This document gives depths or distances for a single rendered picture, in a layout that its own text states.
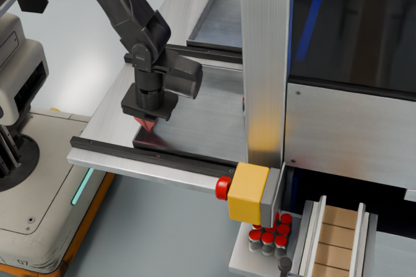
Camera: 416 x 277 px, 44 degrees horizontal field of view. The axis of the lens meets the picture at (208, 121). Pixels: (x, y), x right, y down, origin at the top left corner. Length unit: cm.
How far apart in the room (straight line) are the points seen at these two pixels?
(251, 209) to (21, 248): 110
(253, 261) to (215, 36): 64
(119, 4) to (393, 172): 51
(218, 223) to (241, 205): 118
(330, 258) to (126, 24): 51
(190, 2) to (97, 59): 136
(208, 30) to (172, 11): 14
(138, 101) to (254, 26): 40
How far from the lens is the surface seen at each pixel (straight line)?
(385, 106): 74
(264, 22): 68
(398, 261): 107
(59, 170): 193
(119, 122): 117
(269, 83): 74
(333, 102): 75
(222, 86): 120
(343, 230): 91
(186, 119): 114
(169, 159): 104
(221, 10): 144
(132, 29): 89
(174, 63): 94
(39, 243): 178
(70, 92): 264
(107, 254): 201
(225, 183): 85
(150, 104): 101
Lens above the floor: 170
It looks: 47 degrees down
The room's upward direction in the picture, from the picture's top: 7 degrees counter-clockwise
